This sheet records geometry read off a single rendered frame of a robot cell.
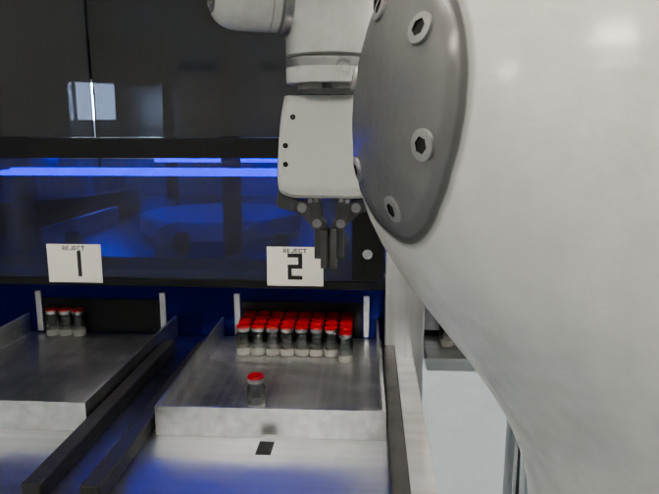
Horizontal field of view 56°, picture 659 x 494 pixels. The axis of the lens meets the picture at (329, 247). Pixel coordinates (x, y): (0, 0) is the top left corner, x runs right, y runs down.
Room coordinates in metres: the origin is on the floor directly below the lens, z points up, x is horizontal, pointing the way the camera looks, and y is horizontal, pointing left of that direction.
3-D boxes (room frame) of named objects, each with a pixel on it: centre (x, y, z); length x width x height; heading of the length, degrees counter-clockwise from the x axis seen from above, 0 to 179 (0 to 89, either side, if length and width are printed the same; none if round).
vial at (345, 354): (0.87, -0.02, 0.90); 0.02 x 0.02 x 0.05
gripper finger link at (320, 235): (0.62, 0.02, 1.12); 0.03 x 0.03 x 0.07; 86
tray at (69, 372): (0.84, 0.40, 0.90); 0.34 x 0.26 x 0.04; 176
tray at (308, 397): (0.81, 0.06, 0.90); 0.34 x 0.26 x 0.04; 177
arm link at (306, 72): (0.62, 0.00, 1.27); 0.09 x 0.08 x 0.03; 86
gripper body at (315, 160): (0.62, 0.00, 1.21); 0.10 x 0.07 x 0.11; 86
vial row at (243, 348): (0.90, 0.05, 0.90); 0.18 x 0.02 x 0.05; 87
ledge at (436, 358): (0.96, -0.22, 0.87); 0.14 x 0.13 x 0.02; 176
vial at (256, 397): (0.71, 0.09, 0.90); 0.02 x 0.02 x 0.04
